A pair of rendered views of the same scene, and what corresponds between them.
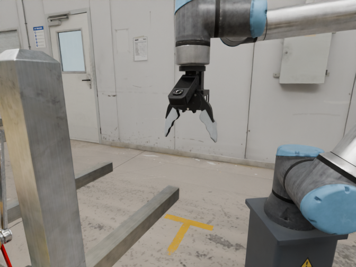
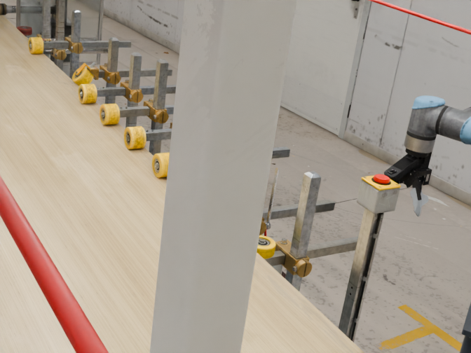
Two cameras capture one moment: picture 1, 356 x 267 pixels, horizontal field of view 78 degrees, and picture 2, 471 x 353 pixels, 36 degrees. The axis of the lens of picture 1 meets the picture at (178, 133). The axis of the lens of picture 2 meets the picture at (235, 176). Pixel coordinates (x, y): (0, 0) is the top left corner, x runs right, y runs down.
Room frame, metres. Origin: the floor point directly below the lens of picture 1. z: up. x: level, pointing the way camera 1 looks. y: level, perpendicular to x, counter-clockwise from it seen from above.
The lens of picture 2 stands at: (-1.55, -0.58, 1.88)
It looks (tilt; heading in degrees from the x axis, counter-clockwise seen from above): 23 degrees down; 29
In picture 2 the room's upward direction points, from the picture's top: 8 degrees clockwise
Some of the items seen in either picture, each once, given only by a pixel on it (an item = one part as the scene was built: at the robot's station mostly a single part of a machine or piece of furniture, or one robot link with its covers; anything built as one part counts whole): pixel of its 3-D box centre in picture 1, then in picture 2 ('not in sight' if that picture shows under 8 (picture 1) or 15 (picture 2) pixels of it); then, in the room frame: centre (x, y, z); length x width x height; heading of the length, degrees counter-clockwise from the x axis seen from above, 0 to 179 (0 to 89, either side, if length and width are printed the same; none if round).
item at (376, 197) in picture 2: not in sight; (378, 195); (0.06, -0.11, 1.18); 0.07 x 0.07 x 0.08; 62
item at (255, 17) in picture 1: (239, 18); (462, 125); (0.60, -0.15, 1.25); 0.12 x 0.12 x 0.09; 84
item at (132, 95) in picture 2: not in sight; (131, 92); (0.79, 1.24, 0.95); 0.13 x 0.06 x 0.05; 62
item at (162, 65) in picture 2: not in sight; (157, 118); (0.66, 1.00, 0.92); 0.03 x 0.03 x 0.48; 62
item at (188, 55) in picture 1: (191, 57); (418, 142); (0.60, -0.04, 1.16); 0.10 x 0.09 x 0.05; 67
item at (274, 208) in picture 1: (292, 202); not in sight; (0.74, -0.43, 0.65); 0.19 x 0.19 x 0.10
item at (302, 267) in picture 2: not in sight; (291, 258); (0.19, 0.14, 0.84); 0.13 x 0.06 x 0.05; 62
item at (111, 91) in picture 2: not in sight; (142, 90); (0.85, 1.23, 0.95); 0.50 x 0.04 x 0.04; 152
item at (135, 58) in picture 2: not in sight; (132, 108); (0.78, 1.22, 0.88); 0.03 x 0.03 x 0.48; 62
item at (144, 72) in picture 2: not in sight; (134, 73); (1.02, 1.42, 0.95); 0.36 x 0.03 x 0.03; 152
